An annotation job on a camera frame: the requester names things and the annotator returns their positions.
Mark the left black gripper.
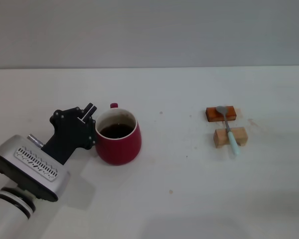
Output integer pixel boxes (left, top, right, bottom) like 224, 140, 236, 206
41, 102, 98, 165

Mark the red ceramic coffee cup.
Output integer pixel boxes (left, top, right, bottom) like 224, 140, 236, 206
94, 103, 142, 166

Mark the metal spoon light blue handle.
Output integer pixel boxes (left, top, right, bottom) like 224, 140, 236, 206
215, 106, 241, 156

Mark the orange-brown wooden block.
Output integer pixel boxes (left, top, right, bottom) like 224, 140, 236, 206
205, 106, 237, 123

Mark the light wooden arch block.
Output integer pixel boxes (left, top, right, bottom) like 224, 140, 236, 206
213, 126, 248, 149

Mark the left gripper cable with plug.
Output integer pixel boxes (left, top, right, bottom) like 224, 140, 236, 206
27, 134, 44, 148

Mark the left wrist camera housing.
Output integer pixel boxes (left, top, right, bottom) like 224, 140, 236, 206
0, 134, 72, 202

